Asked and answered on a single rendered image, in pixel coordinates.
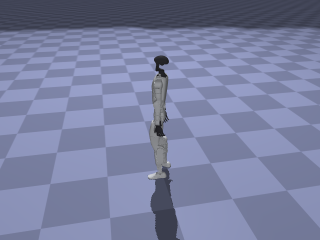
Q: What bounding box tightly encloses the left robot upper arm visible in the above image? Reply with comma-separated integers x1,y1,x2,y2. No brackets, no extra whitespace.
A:
153,79,163,106

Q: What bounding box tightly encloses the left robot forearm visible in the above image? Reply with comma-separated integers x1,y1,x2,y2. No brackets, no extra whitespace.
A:
153,102,162,126

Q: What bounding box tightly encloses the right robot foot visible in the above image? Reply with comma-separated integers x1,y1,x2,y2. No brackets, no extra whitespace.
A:
162,161,171,168

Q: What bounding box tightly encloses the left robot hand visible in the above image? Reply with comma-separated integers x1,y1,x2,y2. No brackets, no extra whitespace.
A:
154,121,165,137

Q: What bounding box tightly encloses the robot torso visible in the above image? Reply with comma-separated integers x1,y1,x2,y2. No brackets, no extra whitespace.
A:
151,73,169,122

